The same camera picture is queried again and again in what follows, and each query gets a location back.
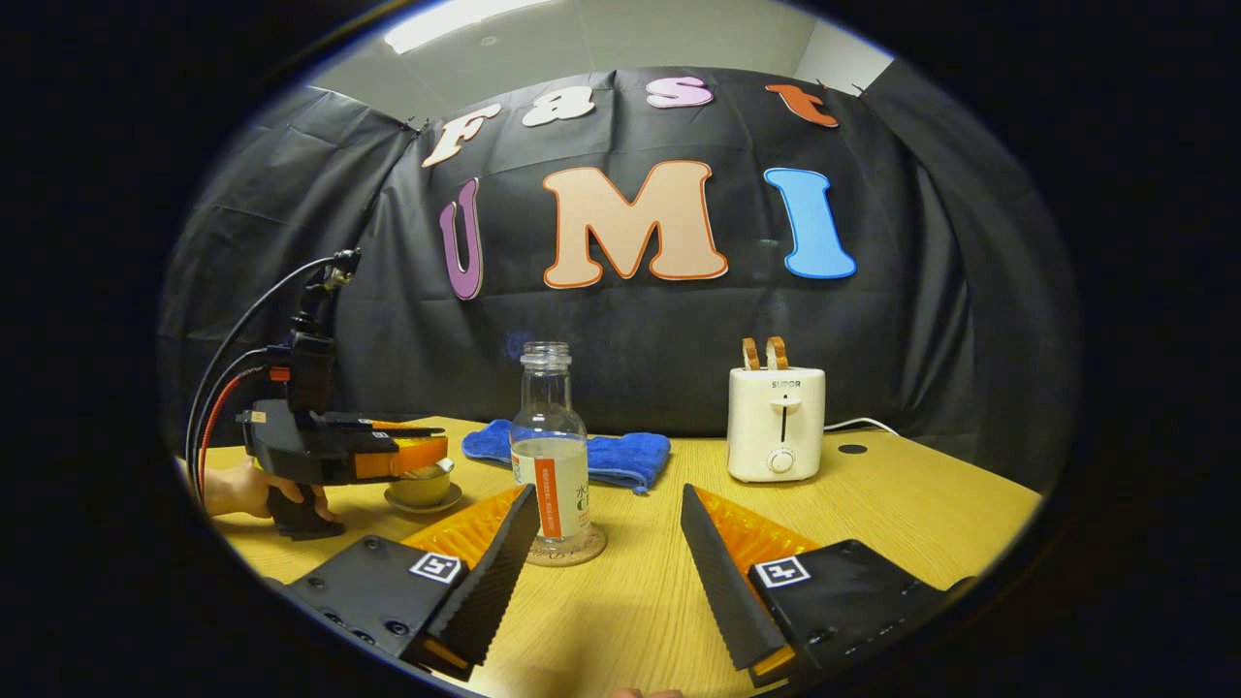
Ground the yellow ceramic teacup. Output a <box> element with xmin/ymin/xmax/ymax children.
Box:
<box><xmin>390</xmin><ymin>470</ymin><xmax>455</xmax><ymax>508</ymax></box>

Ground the black backdrop cloth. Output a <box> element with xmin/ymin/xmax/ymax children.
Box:
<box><xmin>160</xmin><ymin>58</ymin><xmax>1082</xmax><ymax>491</ymax></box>

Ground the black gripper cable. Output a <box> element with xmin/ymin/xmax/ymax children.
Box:
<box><xmin>184</xmin><ymin>254</ymin><xmax>340</xmax><ymax>505</ymax></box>

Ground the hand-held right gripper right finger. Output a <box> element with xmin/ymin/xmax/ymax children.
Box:
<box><xmin>679</xmin><ymin>483</ymin><xmax>975</xmax><ymax>689</ymax></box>

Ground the yellow ceramic saucer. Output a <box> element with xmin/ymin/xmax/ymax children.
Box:
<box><xmin>384</xmin><ymin>483</ymin><xmax>464</xmax><ymax>515</ymax></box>

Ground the blue folded towel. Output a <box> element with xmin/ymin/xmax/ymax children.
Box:
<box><xmin>461</xmin><ymin>419</ymin><xmax>672</xmax><ymax>495</ymax></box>

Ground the red gripper cable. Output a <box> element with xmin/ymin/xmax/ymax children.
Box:
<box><xmin>197</xmin><ymin>366</ymin><xmax>292</xmax><ymax>505</ymax></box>

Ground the clear water bottle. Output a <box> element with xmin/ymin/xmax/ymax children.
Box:
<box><xmin>510</xmin><ymin>341</ymin><xmax>592</xmax><ymax>558</ymax></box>

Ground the round cork coaster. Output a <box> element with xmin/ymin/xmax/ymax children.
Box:
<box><xmin>524</xmin><ymin>522</ymin><xmax>608</xmax><ymax>568</ymax></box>

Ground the white toaster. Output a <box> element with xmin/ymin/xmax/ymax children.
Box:
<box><xmin>727</xmin><ymin>366</ymin><xmax>827</xmax><ymax>484</ymax></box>

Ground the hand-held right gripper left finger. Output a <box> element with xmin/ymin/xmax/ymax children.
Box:
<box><xmin>286</xmin><ymin>483</ymin><xmax>541</xmax><ymax>682</ymax></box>

